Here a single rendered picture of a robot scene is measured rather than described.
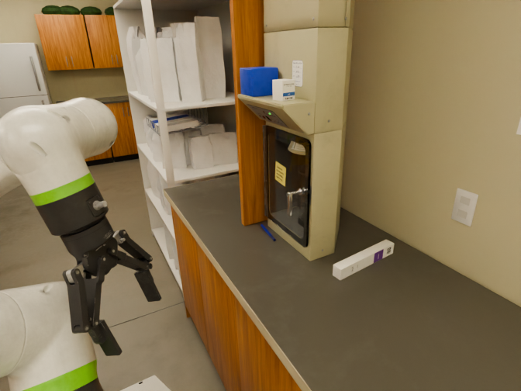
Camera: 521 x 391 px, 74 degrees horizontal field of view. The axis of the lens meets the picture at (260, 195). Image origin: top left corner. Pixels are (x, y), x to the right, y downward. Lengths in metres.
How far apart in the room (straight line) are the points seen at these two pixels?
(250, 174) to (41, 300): 0.98
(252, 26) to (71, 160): 0.95
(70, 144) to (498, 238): 1.18
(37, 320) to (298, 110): 0.80
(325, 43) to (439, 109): 0.47
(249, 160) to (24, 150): 0.99
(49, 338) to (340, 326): 0.71
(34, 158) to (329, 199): 0.91
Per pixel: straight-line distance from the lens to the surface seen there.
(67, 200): 0.59
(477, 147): 1.27
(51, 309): 0.69
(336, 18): 1.13
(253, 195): 1.50
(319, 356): 0.98
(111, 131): 0.70
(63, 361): 0.70
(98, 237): 0.62
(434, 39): 1.35
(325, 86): 1.11
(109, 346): 0.67
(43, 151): 0.59
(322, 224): 1.25
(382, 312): 1.13
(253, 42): 1.39
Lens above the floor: 1.66
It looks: 23 degrees down
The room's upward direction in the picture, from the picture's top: 2 degrees counter-clockwise
